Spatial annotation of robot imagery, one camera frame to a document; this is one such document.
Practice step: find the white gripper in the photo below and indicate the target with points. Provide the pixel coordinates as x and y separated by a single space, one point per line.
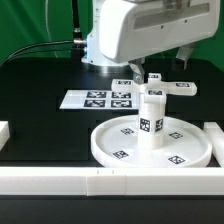
130 30

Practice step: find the white cross-shaped table base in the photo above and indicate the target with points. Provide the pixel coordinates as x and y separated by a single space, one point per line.
154 84

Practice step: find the white round table top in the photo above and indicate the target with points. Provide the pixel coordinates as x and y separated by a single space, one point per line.
118 143

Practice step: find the white marker sheet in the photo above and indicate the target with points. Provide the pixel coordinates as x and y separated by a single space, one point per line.
100 99

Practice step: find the white right rail block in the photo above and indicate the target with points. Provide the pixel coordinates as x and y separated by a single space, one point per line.
216 135

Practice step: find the white rail block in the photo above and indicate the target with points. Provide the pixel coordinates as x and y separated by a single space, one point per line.
216 135
4 133

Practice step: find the white left rail block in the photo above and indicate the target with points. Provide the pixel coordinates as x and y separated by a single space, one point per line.
4 133

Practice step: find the white front rail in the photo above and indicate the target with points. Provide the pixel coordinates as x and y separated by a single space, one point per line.
111 181

